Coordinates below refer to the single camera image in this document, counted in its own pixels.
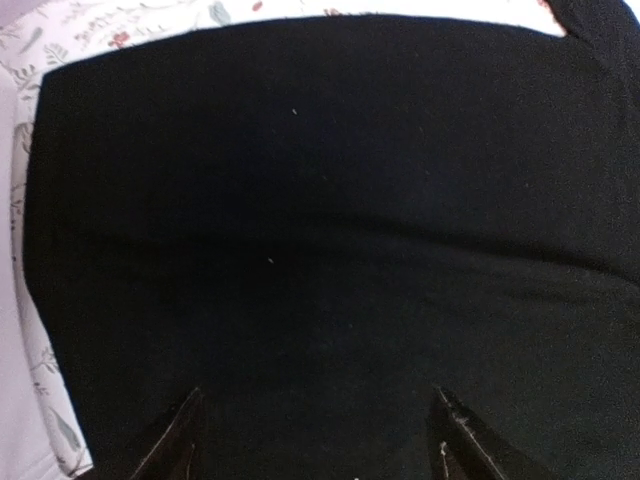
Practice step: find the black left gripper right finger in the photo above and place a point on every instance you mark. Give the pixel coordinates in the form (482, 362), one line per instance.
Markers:
(463, 446)

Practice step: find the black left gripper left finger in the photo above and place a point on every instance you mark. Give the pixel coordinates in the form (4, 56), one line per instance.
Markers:
(172, 447)

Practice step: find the black garment with logo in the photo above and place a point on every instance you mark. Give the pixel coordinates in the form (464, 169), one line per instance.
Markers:
(317, 221)

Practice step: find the floral patterned table cover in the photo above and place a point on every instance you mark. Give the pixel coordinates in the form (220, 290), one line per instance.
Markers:
(43, 36)

